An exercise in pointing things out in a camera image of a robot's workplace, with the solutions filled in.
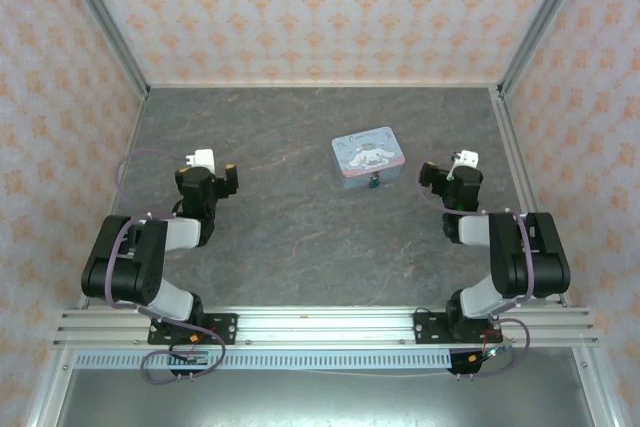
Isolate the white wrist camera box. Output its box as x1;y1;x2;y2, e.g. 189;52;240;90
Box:
451;148;481;169
183;147;217;174

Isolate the aluminium mounting rail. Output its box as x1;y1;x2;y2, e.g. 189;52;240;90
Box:
52;306;599;349

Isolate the aluminium frame post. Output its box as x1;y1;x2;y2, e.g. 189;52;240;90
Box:
497;0;594;99
52;0;151;99

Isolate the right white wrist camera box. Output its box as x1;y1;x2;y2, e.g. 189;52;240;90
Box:
451;148;481;169

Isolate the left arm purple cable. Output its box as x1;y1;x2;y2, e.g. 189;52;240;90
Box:
108;149;227;387

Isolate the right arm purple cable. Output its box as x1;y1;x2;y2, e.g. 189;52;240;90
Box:
417;180;539;379

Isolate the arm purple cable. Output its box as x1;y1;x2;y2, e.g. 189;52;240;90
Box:
417;180;539;379
108;149;227;387

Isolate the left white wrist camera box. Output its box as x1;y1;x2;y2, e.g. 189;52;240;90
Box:
183;147;217;174

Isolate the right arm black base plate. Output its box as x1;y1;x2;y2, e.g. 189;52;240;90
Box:
413;310;504;347

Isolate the aluminium table side rail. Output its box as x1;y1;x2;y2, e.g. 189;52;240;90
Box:
78;91;149;309
489;89;572;309

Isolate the grey metal shelf panel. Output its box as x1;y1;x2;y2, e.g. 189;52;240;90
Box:
53;369;597;427

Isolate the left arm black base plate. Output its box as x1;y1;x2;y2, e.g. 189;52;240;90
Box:
147;313;239;347

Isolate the slotted grey cable duct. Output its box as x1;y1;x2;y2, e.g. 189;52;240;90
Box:
74;350;454;371

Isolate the blue cartoon print tin box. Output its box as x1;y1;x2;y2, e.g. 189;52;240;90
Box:
330;126;407;191

